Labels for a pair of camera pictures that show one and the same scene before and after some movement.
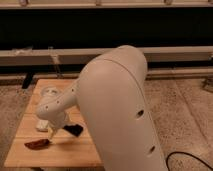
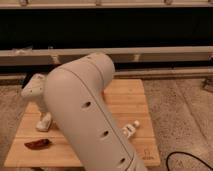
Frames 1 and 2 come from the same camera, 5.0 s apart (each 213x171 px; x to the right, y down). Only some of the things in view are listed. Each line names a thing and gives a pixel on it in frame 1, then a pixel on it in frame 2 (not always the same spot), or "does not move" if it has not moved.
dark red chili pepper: [37, 145] does not move
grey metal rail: [162, 56] does not move
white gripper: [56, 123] -> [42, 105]
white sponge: [42, 125] does not move
